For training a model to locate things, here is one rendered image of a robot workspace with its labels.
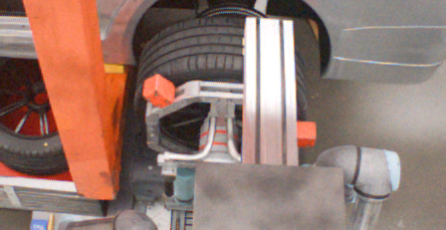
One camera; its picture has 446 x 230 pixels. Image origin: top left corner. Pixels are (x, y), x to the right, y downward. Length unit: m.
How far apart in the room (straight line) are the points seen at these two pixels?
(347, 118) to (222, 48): 1.48
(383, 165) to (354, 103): 1.80
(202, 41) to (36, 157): 1.00
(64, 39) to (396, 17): 1.28
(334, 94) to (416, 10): 1.32
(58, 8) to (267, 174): 0.84
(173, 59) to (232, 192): 1.30
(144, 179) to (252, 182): 1.84
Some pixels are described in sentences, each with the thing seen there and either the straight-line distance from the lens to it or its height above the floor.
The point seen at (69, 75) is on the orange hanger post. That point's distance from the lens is 1.97.
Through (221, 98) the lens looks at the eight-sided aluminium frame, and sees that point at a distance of 2.26.
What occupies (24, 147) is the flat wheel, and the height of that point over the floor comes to 0.50.
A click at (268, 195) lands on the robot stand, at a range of 1.08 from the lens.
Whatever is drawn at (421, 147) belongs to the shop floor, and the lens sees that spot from 3.67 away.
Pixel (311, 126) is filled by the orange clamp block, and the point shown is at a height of 0.88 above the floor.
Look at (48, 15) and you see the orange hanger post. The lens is 1.76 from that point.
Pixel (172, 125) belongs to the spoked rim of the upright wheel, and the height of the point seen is 0.73.
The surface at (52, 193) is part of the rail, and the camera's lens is 2.98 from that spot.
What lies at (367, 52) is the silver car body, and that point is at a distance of 2.68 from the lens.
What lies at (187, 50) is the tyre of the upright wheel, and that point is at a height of 1.15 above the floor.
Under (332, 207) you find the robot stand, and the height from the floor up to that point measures 2.03.
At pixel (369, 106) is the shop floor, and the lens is 3.72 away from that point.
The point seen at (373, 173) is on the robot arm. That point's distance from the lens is 1.92.
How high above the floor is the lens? 3.00
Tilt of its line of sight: 57 degrees down
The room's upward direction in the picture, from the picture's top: 7 degrees clockwise
